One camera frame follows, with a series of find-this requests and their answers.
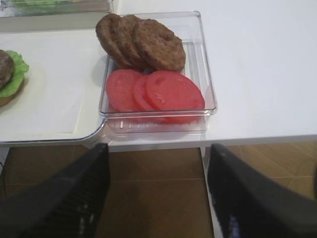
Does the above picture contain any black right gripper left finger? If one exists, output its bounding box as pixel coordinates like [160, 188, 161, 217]
[0, 143, 110, 238]

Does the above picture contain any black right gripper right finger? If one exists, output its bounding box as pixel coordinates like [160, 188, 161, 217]
[207, 144, 317, 238]

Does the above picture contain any clear lettuce cheese container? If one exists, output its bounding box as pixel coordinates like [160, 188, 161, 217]
[0, 0, 115, 18]

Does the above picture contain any white metal serving tray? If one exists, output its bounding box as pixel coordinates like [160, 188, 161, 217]
[0, 27, 109, 145]

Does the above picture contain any white paper tray liner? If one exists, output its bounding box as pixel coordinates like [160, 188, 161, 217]
[0, 29, 105, 136]

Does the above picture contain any bottom burger bun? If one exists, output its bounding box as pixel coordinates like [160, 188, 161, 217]
[0, 80, 24, 107]

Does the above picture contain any right tomato slice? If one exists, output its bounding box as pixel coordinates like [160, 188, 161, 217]
[145, 70, 205, 111]

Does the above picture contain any tomato slice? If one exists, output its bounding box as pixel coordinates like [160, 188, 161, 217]
[106, 69, 143, 112]
[145, 70, 205, 111]
[133, 74, 156, 111]

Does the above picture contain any left tomato slice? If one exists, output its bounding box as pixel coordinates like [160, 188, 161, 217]
[106, 69, 143, 112]

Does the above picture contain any middle tomato slice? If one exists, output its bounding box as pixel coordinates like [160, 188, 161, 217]
[133, 74, 156, 111]

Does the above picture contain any green lettuce leaf on burger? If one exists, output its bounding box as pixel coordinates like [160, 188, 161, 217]
[0, 50, 29, 97]

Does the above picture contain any clear patty tomato container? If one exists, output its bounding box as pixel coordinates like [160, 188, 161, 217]
[99, 11, 217, 135]

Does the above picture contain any brown patty on burger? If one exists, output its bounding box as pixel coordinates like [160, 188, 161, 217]
[0, 50, 14, 88]

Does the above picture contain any right brown patty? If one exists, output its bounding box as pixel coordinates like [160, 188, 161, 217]
[133, 19, 186, 72]

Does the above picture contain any left brown patty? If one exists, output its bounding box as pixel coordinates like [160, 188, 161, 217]
[96, 13, 134, 69]

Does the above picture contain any middle brown patty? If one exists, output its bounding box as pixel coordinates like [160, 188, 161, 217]
[114, 14, 152, 71]

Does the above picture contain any green lettuce in container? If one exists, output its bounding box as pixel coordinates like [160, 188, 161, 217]
[9, 0, 109, 14]

